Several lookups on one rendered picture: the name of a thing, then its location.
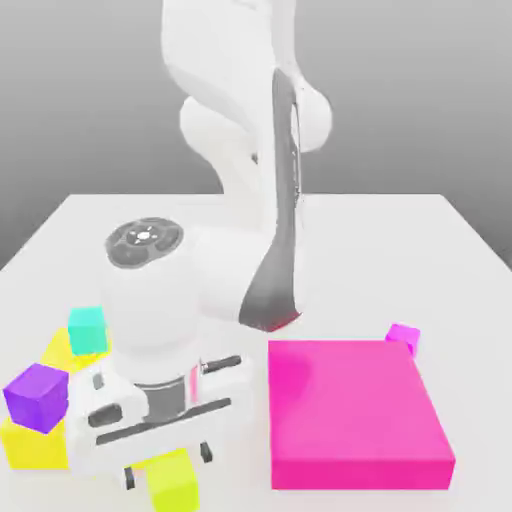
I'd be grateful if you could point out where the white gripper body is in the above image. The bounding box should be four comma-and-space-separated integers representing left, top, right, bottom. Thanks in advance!
67, 365, 260, 478

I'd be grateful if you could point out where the small lime cube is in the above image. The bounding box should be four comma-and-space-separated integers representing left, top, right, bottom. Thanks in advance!
133, 446, 201, 512

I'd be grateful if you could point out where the small purple cube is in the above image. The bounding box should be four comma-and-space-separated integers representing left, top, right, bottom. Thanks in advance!
2, 362, 70, 436

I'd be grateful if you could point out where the small teal cube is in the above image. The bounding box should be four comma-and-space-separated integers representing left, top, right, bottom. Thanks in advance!
66, 305, 110, 357

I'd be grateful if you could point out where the small magenta cube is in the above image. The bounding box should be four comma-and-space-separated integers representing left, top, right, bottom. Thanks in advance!
384, 322, 422, 358

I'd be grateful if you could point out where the large yellow box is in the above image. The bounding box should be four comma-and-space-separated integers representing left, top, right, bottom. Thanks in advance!
0, 326, 112, 472

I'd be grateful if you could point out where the large pink box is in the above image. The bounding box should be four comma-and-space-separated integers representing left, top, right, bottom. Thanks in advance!
266, 338, 457, 492

